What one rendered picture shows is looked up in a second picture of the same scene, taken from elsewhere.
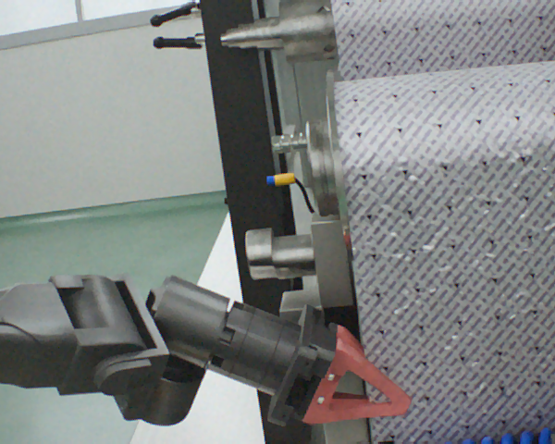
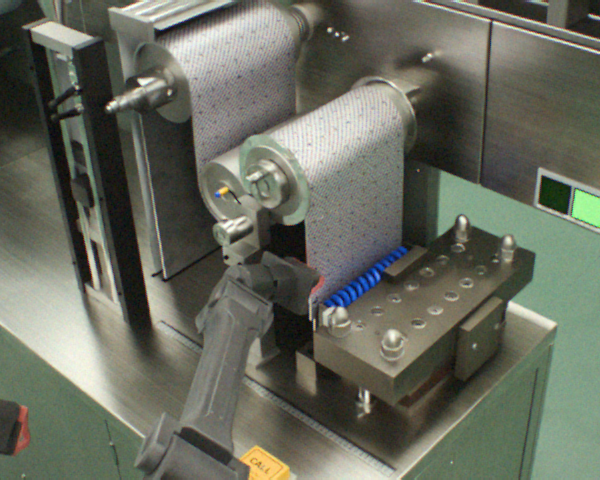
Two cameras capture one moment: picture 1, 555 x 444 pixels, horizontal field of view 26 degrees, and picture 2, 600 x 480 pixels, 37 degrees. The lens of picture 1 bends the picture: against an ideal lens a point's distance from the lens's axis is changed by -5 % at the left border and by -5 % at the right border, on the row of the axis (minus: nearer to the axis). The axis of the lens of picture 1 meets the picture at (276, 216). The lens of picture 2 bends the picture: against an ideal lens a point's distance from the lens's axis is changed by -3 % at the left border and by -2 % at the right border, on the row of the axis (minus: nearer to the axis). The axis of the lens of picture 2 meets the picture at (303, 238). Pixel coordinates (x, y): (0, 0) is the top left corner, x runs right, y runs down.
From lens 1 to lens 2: 1.01 m
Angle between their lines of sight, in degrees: 51
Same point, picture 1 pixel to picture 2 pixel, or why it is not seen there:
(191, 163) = not seen: outside the picture
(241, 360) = (281, 292)
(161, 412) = not seen: hidden behind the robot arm
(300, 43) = (157, 103)
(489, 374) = (349, 253)
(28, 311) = (243, 317)
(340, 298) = (266, 241)
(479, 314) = (346, 229)
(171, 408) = not seen: hidden behind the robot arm
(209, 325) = (269, 282)
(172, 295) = (253, 275)
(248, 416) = (90, 312)
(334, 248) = (264, 219)
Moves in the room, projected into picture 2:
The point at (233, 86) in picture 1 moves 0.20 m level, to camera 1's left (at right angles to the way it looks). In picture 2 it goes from (105, 134) to (6, 190)
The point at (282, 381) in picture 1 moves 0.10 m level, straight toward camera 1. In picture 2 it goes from (296, 293) to (352, 317)
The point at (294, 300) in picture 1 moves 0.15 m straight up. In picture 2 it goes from (239, 249) to (230, 166)
